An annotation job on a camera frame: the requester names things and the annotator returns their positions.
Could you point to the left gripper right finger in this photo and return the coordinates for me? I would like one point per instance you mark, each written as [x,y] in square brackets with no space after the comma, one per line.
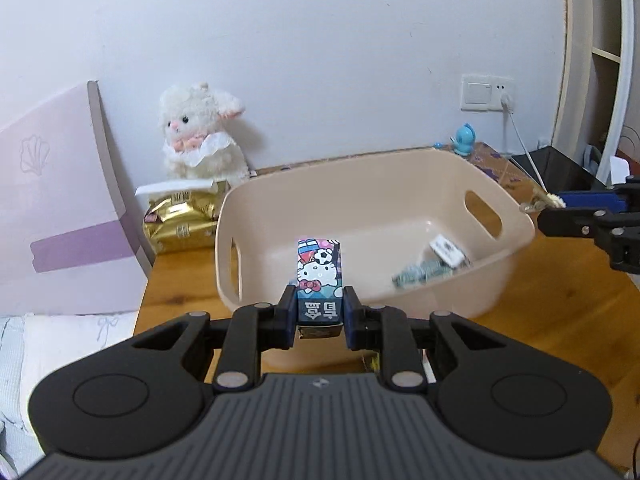
[386,331]

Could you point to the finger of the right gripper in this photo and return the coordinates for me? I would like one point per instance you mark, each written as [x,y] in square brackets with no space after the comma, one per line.
[580,222]
[606,200]

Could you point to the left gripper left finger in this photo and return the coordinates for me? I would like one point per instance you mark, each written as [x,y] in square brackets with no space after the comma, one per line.
[252,330]

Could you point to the small beige figurine keychain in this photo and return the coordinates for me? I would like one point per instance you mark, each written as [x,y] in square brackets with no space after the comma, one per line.
[542,200]

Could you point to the green striped scrunchie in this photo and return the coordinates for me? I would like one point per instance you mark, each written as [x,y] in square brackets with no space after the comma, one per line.
[421,273]

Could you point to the black Hello Kitty tissue pack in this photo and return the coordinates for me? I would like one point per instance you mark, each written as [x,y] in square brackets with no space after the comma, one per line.
[319,288]

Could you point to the blue white porcelain-pattern tissue pack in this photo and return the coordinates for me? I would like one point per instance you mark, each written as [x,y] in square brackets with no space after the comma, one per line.
[448,252]

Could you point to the black side cabinet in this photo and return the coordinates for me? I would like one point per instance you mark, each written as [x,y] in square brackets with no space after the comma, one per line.
[559,174]

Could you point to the white shelf unit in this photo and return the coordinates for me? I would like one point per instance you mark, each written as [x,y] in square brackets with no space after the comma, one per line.
[596,82]

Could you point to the beige plastic storage basket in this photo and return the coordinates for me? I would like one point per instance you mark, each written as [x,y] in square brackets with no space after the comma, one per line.
[384,210]

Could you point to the blue bird figurine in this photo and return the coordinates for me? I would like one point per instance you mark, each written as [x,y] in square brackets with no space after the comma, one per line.
[463,141]

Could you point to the gold snack bag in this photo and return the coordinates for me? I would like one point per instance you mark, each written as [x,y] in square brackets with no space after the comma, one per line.
[182,214]

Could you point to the white plush lamb toy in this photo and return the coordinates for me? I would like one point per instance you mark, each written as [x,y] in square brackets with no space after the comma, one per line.
[196,143]

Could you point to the pink bed headboard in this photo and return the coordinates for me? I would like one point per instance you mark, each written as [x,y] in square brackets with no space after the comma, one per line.
[68,244]

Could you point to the white wall switch socket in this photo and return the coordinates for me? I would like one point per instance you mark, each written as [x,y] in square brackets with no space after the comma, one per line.
[487,93]

